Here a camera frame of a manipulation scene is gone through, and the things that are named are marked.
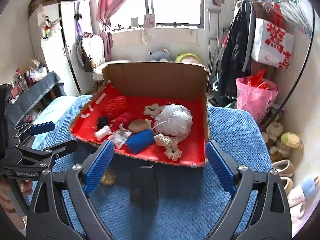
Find black clothes rack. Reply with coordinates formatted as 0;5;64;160
238;0;316;132

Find white mesh bath pouf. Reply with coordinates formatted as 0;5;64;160
152;104;193;142

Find white flower cloth piece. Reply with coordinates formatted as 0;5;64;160
143;103;165;118

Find beige round powder puff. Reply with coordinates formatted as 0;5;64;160
128;119;149;133

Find white cotton piece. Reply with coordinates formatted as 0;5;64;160
94;125;112;141

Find person left hand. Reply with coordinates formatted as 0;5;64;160
1;176;33;217

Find white tissue pack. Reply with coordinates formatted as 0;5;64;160
107;124;132;149

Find white wardrobe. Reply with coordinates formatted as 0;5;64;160
29;0;94;96

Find dark hanging jacket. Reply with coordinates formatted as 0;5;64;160
214;1;251;107

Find pink curtain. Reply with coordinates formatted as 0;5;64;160
96;0;126;61

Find red plush item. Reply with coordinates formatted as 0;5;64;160
112;112;132;129

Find blue knitted blanket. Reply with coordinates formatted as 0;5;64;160
32;95;271;239

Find red foam net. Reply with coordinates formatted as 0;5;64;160
103;96;127;119

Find green plush toy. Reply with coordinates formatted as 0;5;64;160
175;53;202;64

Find white bag red characters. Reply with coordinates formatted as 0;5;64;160
251;18;295;70

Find blue foam roll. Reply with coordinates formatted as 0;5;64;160
125;129;155;154

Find black fluffy scrunchie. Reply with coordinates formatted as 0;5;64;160
97;116;108;130

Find grey plush toy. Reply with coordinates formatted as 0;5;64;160
147;49;172;62

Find red lined cardboard box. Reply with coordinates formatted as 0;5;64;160
69;62;209;167

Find pink plastic bag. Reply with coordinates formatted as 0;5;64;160
236;69;278;124

